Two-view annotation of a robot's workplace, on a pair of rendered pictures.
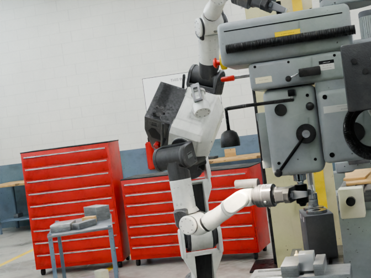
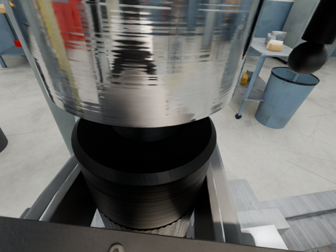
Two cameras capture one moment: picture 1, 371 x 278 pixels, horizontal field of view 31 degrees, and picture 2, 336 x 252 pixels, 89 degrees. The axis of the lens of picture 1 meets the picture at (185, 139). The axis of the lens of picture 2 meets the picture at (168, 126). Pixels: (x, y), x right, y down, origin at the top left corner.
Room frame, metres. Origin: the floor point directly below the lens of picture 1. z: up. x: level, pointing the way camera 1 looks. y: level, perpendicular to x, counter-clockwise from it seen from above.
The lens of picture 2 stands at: (2.48, -0.36, 1.30)
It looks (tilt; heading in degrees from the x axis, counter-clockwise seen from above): 39 degrees down; 244
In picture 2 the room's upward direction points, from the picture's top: 5 degrees clockwise
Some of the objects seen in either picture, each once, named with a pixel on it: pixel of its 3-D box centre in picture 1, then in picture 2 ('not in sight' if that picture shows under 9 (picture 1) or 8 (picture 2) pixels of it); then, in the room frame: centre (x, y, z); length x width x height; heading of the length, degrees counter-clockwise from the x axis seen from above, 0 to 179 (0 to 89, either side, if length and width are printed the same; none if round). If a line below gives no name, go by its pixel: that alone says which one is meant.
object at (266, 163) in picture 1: (265, 140); not in sight; (2.49, -0.30, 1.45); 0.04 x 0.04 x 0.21; 77
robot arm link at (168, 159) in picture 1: (174, 163); not in sight; (2.73, 0.06, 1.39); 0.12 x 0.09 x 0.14; 63
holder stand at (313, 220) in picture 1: (317, 230); not in sight; (2.89, -0.52, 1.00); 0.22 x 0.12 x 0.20; 177
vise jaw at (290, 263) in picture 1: (291, 266); not in sight; (2.33, -0.32, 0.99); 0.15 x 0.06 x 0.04; 165
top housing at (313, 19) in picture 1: (286, 38); not in sight; (2.46, -0.42, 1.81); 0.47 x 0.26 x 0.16; 77
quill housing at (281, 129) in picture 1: (295, 129); not in sight; (2.47, -0.41, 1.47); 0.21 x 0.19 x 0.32; 167
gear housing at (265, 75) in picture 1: (297, 72); not in sight; (2.46, -0.45, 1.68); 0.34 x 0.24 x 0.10; 77
